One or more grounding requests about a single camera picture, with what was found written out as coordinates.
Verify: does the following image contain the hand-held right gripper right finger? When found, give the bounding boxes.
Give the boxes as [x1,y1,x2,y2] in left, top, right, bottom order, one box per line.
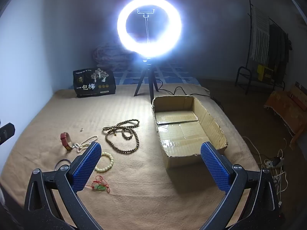
[200,141,282,230]

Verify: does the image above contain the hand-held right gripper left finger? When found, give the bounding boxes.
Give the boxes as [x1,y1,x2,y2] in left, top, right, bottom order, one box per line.
[23,141,102,230]

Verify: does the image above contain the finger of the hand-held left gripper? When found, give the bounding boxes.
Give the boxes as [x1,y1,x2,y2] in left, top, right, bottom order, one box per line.
[0,123,16,146]

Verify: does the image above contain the black hair tie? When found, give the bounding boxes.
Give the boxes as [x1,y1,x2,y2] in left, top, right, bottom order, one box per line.
[54,159,71,170]

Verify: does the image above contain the red cord jade pendant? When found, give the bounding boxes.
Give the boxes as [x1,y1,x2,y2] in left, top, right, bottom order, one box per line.
[86,175,112,193]

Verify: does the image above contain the cream bead bracelet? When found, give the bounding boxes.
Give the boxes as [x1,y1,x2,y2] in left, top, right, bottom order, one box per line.
[95,151,114,173]

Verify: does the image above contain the white pearl necklace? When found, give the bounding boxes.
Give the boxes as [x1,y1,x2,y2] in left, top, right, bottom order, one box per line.
[72,135,99,153]

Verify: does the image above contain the red strap wristwatch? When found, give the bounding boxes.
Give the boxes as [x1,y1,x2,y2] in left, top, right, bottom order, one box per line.
[60,132,73,151]

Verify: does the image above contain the cardboard box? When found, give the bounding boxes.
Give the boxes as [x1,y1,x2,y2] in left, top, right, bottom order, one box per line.
[152,95,229,168]

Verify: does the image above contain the brown bead necklace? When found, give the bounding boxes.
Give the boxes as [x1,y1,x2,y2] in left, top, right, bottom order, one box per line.
[103,118,140,152]

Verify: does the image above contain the tan blanket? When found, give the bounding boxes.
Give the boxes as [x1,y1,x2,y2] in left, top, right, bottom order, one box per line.
[0,83,261,230]

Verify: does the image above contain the black printed snack bag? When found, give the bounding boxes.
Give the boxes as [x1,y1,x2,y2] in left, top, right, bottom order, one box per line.
[73,67,116,98]

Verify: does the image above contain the black clothes rack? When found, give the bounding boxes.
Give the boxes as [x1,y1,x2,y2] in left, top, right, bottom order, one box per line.
[235,0,292,95]

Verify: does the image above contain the blue patterned sheet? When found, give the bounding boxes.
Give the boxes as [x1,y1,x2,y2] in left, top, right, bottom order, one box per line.
[68,63,202,89]

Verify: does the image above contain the yellow box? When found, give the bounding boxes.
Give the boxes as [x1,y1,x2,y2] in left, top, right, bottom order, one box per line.
[257,64,274,81]

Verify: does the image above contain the black tripod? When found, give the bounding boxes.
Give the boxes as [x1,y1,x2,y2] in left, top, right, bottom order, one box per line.
[134,57,160,104]

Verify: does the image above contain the red brown box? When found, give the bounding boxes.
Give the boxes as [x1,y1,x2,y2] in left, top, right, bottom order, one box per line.
[288,81,307,111]

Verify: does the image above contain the bundled patterned quilt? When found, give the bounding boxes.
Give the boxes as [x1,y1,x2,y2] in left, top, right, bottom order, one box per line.
[92,43,137,67]

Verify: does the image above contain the dark hanging clothes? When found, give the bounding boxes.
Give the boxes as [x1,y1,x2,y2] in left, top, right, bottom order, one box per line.
[267,24,293,77]

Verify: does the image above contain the striped hanging towel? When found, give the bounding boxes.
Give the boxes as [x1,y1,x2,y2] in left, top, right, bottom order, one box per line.
[249,5,270,64]

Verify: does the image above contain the phone holder clamp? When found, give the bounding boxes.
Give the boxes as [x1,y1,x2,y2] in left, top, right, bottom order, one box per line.
[137,9,161,44]

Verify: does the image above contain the white power strip with cables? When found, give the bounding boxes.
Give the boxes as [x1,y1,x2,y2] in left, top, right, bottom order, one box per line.
[242,136,288,194]

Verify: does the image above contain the black power cable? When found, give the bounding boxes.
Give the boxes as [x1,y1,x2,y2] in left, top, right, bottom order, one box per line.
[158,86,226,111]

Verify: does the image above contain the white ring light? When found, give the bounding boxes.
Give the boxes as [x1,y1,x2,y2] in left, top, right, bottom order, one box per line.
[117,0,186,59]

